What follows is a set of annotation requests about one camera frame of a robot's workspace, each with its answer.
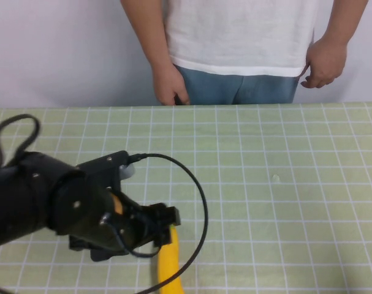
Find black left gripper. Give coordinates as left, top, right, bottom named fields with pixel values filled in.
left=68, top=189, right=182, bottom=263

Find yellow banana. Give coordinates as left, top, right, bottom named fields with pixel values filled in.
left=156, top=225, right=185, bottom=294

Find person's right forearm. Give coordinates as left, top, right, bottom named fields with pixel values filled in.
left=120, top=0, right=172, bottom=70

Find person's left forearm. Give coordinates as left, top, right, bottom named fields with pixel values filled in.
left=322, top=0, right=367, bottom=47

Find person's right hand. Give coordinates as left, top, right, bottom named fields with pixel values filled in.
left=151, top=62, right=191, bottom=107

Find person's left hand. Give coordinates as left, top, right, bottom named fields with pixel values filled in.
left=300, top=38, right=348, bottom=89

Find green grid tablecloth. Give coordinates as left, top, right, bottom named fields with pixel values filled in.
left=0, top=100, right=372, bottom=294

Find blue jeans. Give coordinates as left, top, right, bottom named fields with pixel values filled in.
left=174, top=64, right=300, bottom=106

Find white t-shirt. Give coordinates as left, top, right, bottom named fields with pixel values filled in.
left=156, top=0, right=317, bottom=77

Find long black camera cable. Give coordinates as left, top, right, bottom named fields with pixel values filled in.
left=129, top=153, right=208, bottom=294

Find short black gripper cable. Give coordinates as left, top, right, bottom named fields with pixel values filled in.
left=110, top=219, right=161, bottom=258

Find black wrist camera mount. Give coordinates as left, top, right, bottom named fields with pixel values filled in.
left=77, top=150, right=135, bottom=193

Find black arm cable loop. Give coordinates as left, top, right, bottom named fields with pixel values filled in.
left=0, top=114, right=41, bottom=170

